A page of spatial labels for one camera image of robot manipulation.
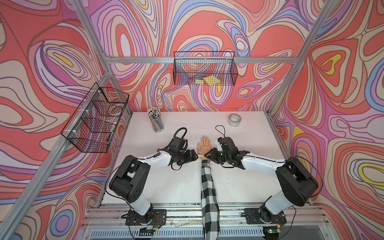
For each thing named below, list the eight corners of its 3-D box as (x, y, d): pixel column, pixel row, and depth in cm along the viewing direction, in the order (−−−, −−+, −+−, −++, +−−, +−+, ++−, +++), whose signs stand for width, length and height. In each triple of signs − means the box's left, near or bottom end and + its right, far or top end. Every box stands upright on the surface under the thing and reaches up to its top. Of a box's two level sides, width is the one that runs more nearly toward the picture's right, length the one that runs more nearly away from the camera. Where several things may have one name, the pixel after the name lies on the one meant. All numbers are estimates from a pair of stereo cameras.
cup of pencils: (153, 132, 110) (146, 114, 95) (154, 125, 114) (148, 107, 100) (163, 132, 110) (158, 114, 95) (164, 125, 114) (160, 107, 100)
